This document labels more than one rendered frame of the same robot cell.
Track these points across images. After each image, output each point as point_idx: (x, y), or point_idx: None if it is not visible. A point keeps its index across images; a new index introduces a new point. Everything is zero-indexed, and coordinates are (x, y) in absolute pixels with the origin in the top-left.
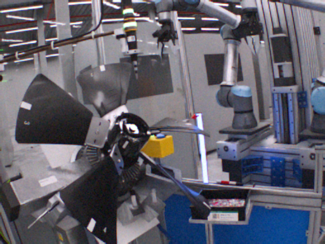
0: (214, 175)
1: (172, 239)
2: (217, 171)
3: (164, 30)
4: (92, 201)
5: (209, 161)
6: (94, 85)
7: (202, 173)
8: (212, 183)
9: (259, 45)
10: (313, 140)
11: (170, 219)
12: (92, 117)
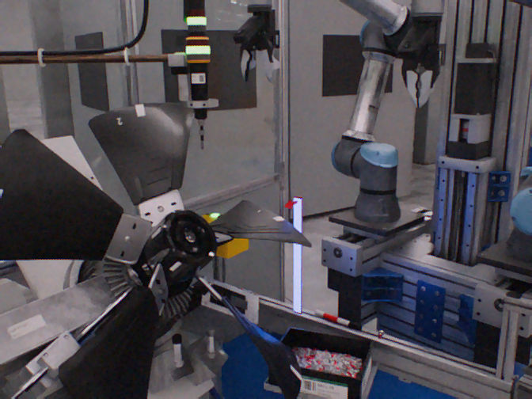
0: (314, 265)
1: None
2: (320, 257)
3: (256, 29)
4: (112, 374)
5: (306, 234)
6: (123, 143)
7: (291, 258)
8: (308, 314)
9: (428, 91)
10: (508, 271)
11: (229, 363)
12: (122, 216)
